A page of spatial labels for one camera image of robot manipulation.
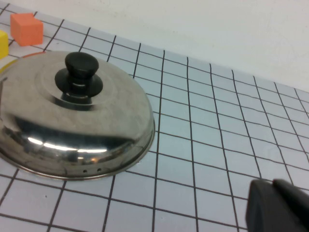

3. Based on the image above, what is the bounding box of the plain yellow foam cube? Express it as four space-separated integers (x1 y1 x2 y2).
0 30 10 60

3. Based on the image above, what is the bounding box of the white black-grid tablecloth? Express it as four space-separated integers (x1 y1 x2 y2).
0 2 309 232

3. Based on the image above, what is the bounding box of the stainless steel pot lid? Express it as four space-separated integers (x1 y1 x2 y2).
0 50 156 181

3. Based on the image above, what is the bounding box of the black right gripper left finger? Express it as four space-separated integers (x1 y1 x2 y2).
245 180 300 232

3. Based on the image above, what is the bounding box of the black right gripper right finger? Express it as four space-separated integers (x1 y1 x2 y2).
272 178 309 232

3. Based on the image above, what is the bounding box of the orange foam cube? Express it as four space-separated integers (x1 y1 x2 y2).
10 13 44 47

